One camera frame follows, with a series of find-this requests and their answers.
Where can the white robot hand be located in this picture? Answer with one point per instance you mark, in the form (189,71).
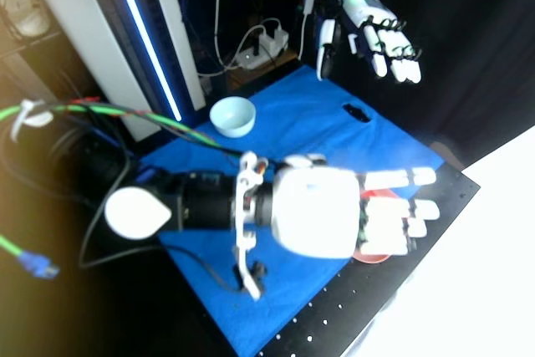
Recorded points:
(317,210)
(363,6)

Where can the pink square plate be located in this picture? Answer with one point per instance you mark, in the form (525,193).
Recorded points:
(372,258)

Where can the blue cloth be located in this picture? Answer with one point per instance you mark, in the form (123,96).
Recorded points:
(301,131)

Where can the white power strip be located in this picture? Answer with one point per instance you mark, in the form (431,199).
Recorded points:
(271,41)

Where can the pale blue bowl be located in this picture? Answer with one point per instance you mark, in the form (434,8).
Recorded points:
(232,116)

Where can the white tower with blue light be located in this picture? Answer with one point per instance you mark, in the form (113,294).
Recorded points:
(104,60)

